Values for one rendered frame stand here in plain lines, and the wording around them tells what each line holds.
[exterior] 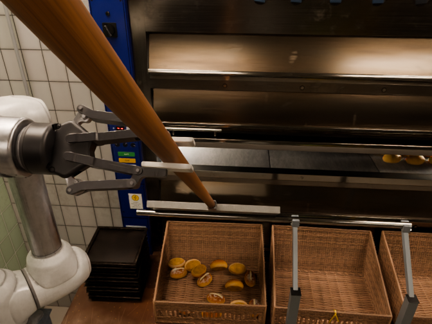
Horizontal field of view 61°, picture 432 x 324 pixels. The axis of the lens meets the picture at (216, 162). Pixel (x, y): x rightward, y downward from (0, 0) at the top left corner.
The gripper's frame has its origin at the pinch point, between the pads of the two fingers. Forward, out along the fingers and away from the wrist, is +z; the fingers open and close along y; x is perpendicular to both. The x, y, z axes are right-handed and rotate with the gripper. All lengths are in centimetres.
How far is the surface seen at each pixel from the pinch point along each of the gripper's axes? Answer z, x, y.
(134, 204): -46, -157, -2
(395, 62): 78, -104, -67
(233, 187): 9, -152, -14
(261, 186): 25, -152, -15
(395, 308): 93, -148, 44
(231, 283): 11, -156, 37
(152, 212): -27, -116, 4
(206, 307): -1, -137, 47
